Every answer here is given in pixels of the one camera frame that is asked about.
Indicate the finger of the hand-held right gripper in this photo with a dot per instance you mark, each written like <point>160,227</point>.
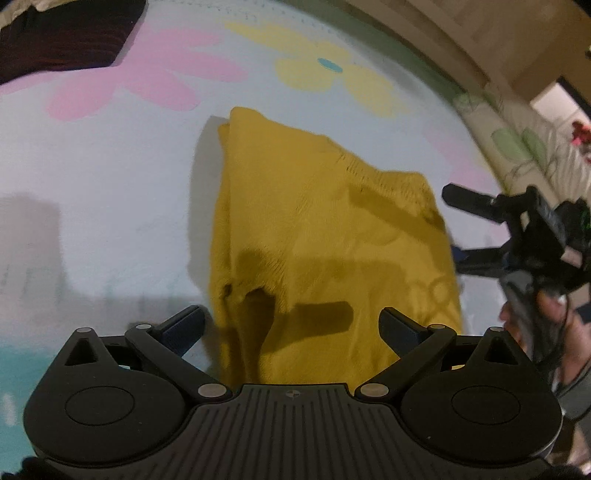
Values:
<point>471,199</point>
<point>480,261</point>

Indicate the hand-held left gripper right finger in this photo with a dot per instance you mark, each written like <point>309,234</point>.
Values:
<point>393,328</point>

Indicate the red object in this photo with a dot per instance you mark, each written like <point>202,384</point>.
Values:
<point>581,138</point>

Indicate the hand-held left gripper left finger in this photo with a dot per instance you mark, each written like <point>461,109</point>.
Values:
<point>184,328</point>

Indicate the wooden headboard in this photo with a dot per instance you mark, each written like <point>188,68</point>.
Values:
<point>438,37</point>

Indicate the yellow knit garment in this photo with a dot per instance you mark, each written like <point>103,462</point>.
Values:
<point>323,230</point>

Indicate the leaf print quilt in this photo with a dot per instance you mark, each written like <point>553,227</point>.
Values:
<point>521,138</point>

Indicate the person's right hand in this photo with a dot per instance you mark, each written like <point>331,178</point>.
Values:
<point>577,337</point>

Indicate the dark folded cloth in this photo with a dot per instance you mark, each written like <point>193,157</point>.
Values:
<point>60,41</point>

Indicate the floral bed sheet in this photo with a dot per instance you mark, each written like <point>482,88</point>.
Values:
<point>115,184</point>

